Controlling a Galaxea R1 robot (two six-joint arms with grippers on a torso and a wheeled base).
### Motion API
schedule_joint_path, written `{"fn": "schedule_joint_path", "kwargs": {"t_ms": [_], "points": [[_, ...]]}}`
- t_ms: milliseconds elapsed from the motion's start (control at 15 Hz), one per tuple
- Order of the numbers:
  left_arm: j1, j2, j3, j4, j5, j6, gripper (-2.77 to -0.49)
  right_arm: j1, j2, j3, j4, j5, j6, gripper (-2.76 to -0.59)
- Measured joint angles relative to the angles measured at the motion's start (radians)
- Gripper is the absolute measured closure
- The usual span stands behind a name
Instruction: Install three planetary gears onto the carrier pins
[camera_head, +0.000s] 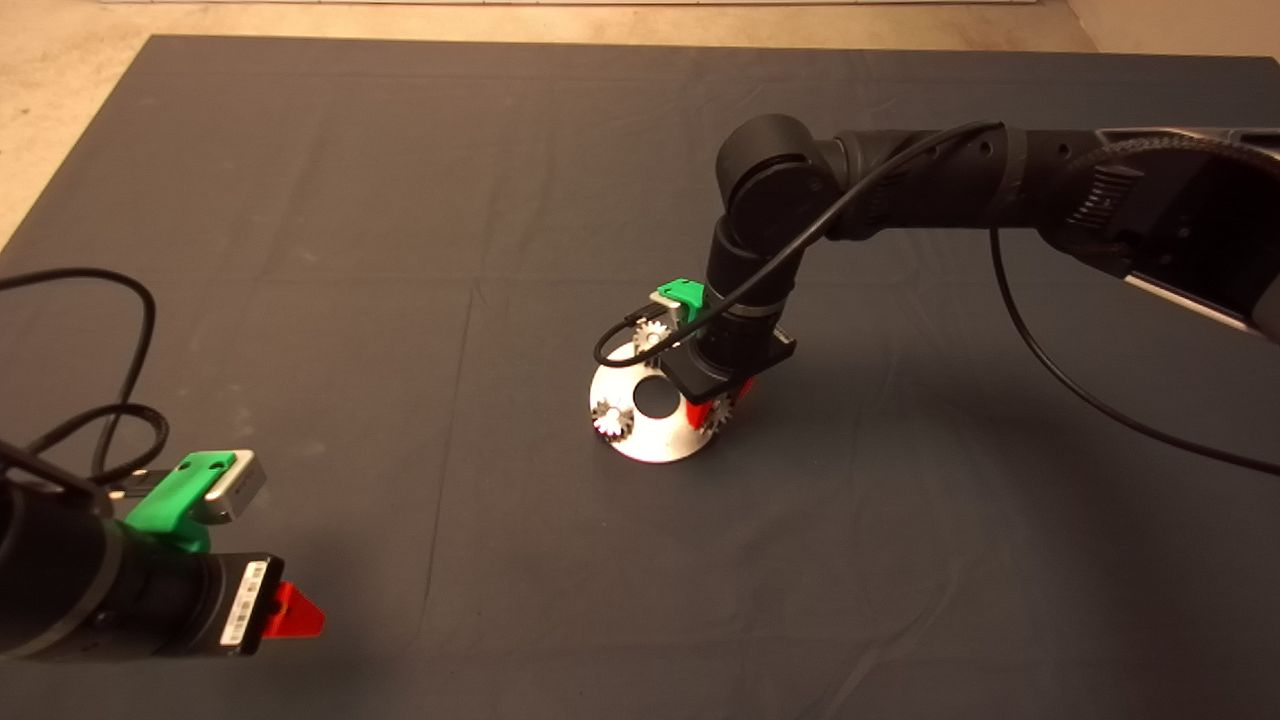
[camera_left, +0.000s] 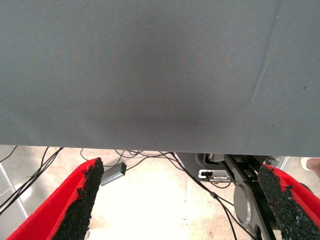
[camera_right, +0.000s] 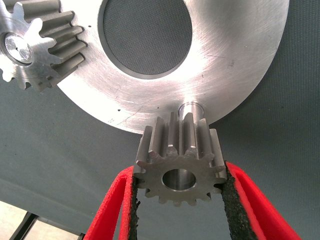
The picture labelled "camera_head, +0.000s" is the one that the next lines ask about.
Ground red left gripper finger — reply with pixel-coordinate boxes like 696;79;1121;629
261;581;327;642

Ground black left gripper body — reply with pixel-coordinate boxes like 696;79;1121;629
193;552;287;659

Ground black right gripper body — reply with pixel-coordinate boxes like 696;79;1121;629
659;323;799;407

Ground round metal carrier plate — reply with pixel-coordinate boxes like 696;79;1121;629
588;338;736;464

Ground dark grey table cloth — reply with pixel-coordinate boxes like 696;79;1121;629
0;36;1280;720

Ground green right camera mount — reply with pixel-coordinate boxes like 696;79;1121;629
654;277;709;327

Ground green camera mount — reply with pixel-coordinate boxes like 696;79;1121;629
124;449;239;555
654;277;709;327

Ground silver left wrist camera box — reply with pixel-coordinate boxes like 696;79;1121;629
198;449;269;525

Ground green left camera mount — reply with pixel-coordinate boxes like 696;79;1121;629
124;449;239;555

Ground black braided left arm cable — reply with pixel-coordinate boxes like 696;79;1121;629
25;402;172;488

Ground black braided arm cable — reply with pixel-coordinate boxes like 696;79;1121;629
25;402;172;488
1072;134;1280;186

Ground thin black left camera cable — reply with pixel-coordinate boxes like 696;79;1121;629
0;267;159;483

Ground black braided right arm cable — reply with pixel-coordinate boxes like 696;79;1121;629
1072;134;1280;186

